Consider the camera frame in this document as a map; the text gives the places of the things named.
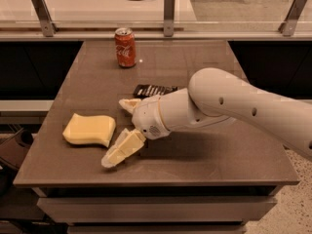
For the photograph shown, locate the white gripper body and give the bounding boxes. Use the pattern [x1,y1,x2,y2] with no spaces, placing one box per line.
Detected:
[132,96,171,139]

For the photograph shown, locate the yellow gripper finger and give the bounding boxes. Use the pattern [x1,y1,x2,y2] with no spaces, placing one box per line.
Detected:
[101,128,146,169]
[119,98,141,114]

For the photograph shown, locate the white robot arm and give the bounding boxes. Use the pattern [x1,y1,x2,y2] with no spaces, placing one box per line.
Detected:
[101,67,312,168]

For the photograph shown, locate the yellow sponge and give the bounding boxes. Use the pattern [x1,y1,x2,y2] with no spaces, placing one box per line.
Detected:
[62,113,116,147]

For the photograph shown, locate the black candy bar wrapper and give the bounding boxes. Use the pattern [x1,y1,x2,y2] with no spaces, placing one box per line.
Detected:
[133,84,177,98]

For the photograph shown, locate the red Coca-Cola can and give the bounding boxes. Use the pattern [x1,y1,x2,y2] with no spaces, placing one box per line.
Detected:
[115,27,137,68]

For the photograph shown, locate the grey table drawer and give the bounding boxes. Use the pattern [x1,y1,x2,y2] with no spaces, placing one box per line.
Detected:
[37,196,277,223]

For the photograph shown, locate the dark chair at left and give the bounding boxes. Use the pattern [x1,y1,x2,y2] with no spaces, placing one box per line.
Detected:
[0,129,33,171]

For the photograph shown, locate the left metal railing bracket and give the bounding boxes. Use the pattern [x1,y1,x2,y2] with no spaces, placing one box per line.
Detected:
[31,0,57,37]

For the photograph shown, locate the metal railing bracket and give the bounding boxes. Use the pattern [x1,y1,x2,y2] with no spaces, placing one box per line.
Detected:
[278,0,308,37]
[31,0,57,37]
[163,0,176,37]

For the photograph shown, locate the middle metal railing bracket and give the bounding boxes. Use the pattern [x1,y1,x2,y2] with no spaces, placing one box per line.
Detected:
[163,0,176,37]

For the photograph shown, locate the right metal railing bracket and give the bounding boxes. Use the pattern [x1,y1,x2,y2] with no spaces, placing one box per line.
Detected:
[278,0,308,37]

